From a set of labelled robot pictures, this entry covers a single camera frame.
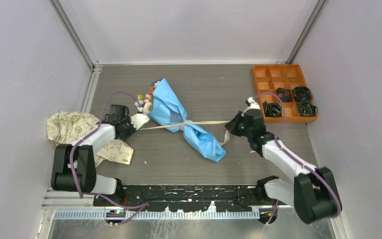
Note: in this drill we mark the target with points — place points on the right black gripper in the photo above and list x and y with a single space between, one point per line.
234 125

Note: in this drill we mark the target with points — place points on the black ribbon roll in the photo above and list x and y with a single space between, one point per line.
302 94

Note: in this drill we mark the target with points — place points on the aluminium front rail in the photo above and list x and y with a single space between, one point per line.
69 206

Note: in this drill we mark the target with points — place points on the orange rose stem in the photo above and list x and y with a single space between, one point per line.
152 88

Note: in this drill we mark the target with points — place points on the dark ribbon roll yellow pattern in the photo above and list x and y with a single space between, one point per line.
306 109

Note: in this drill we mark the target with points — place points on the small green circuit board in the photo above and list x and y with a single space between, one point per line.
116 213

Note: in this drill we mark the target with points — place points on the dark ribbon roll green pattern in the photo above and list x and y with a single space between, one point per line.
273 110

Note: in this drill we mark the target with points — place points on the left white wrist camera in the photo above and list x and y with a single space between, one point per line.
138 120

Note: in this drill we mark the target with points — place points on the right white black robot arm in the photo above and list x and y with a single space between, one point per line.
312 192

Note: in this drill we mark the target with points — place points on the blue wrapping paper sheet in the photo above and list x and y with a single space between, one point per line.
167 109

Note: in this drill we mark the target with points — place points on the dark ribbon roll orange pattern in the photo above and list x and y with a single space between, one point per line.
285 95

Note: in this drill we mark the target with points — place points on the orange compartment tray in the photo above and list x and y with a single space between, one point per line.
267 78

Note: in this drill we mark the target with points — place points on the cream patterned cloth bag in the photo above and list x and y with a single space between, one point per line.
67 127

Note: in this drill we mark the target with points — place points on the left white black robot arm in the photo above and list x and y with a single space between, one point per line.
97 140

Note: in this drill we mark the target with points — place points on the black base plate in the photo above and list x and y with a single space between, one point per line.
193 198

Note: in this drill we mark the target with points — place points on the beige tote bag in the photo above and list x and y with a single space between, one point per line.
188 122

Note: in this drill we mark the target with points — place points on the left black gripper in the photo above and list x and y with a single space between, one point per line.
127 120

